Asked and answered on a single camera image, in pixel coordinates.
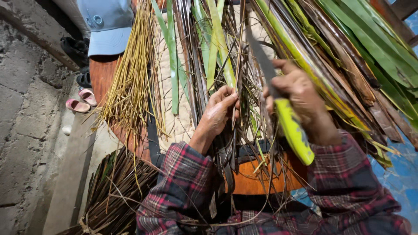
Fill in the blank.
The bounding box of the person's right hand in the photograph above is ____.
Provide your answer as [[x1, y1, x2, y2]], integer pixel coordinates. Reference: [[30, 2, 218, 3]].
[[263, 59, 336, 138]]

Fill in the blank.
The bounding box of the person's left hand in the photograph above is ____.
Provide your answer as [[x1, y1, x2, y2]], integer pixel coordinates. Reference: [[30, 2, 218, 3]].
[[197, 86, 241, 139]]

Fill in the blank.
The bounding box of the thin brown leaf midrib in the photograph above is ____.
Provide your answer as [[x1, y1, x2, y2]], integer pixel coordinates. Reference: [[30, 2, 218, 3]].
[[231, 3, 246, 130]]

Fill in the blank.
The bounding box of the knife with yellow-green handle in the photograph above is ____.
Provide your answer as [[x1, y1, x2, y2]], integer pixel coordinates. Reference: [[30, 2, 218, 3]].
[[245, 25, 315, 166]]

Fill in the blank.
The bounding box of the pile of green palm fronds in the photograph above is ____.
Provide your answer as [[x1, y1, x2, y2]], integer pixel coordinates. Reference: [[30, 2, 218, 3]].
[[251, 0, 418, 168]]

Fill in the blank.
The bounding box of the bunch of loose leaf strips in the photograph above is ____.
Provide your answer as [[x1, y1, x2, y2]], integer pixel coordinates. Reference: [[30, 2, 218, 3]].
[[150, 0, 278, 213]]

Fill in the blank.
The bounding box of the round orange wooden table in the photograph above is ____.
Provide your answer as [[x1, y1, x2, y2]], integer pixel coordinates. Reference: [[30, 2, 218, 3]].
[[89, 55, 308, 196]]

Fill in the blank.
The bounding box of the beige quilted cloth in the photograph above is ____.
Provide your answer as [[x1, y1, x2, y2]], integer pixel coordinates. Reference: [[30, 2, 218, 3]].
[[156, 5, 278, 152]]

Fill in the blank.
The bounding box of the brown wooden beam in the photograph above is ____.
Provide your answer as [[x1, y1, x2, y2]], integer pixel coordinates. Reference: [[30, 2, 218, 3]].
[[371, 0, 418, 48]]

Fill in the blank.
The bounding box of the bundle of yellow leaf midribs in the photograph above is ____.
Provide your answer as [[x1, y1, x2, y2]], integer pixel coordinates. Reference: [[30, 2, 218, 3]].
[[93, 0, 168, 139]]

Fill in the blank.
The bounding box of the blue tarp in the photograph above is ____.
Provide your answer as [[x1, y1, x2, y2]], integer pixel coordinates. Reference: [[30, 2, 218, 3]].
[[291, 0, 418, 235]]

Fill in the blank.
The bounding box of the light blue cap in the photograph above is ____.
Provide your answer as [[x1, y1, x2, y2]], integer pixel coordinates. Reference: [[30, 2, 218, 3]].
[[76, 0, 135, 57]]

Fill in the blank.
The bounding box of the pink sandal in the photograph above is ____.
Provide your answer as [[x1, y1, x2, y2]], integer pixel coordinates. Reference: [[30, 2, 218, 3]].
[[66, 99, 91, 113], [78, 89, 98, 107]]

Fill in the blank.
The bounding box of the black sandal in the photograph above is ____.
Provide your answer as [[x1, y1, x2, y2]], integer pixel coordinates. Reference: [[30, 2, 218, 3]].
[[76, 72, 93, 89], [60, 36, 91, 67]]

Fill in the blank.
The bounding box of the heap of dark stripped leaves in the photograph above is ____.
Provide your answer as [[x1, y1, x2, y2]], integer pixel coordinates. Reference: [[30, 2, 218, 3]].
[[58, 146, 161, 235]]

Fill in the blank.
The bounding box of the grey wooden plank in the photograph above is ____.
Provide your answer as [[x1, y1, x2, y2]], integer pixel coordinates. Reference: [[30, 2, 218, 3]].
[[42, 111, 97, 235]]

